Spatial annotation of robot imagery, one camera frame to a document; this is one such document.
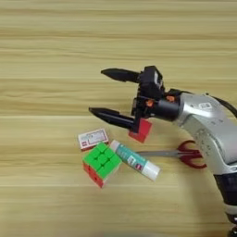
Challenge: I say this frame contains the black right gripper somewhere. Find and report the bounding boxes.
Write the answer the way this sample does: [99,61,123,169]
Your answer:
[88,68,182,132]

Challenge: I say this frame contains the red foam cube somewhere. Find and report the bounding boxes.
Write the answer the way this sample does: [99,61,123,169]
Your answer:
[128,118,154,144]

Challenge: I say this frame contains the red and white card box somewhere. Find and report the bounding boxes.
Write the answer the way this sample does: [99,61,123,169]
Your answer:
[77,128,110,153]

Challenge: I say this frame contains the white and teal glue stick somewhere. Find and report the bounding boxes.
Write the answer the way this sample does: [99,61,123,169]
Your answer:
[109,139,162,182]

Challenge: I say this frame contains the green and red puzzle cube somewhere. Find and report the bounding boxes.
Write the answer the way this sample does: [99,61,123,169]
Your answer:
[81,141,123,189]

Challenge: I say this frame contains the red handled scissors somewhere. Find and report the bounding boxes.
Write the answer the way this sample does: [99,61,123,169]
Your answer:
[135,140,208,170]

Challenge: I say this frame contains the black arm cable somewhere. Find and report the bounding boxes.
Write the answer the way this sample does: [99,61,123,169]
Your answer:
[211,94,237,119]

